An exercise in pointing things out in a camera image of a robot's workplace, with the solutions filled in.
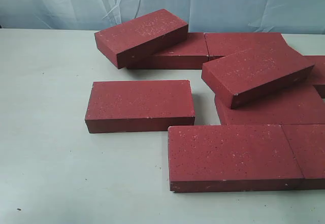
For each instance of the red brick under tilted one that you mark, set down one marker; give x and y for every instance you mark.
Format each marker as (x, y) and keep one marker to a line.
(188, 55)

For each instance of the large red brick front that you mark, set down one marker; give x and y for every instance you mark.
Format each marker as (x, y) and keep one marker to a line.
(223, 158)

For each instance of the red brick front right edge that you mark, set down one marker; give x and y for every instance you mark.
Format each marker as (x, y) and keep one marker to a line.
(307, 144)

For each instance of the red brick edge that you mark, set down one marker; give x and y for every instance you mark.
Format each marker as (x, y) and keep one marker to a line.
(316, 77)
(307, 144)

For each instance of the red brick far right edge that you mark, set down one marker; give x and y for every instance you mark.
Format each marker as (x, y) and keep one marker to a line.
(316, 77)

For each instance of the white backdrop cloth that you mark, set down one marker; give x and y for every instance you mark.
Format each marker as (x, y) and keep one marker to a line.
(285, 16)

